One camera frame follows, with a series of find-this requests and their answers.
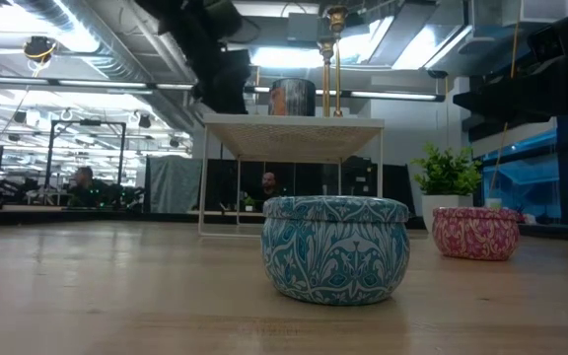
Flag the silver metal tin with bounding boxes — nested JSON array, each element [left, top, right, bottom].
[[267, 78, 318, 117]]

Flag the tall thin gold candlestick holder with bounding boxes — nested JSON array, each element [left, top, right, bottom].
[[325, 5, 349, 118]]

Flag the pink patterned candle tin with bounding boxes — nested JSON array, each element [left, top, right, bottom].
[[431, 206, 522, 262]]

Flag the person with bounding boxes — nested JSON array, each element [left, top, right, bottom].
[[251, 171, 285, 213], [66, 166, 117, 208]]

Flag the white perforated metal shelf riser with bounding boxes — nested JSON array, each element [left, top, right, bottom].
[[197, 113, 386, 239]]

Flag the grey fabric cover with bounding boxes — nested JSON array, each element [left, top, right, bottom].
[[144, 155, 204, 215]]

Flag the long ceiling light tube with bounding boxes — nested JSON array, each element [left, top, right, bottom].
[[316, 89, 446, 103], [56, 78, 155, 91]]

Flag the green plant in white pot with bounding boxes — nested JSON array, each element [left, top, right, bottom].
[[410, 142, 484, 233]]

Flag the black round ceiling device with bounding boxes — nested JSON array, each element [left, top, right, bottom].
[[22, 35, 58, 64]]

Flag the black metal stand frame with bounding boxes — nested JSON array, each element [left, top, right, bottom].
[[44, 119, 127, 203]]

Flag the yellow hanging cable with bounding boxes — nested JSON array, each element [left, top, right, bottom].
[[488, 0, 522, 198]]

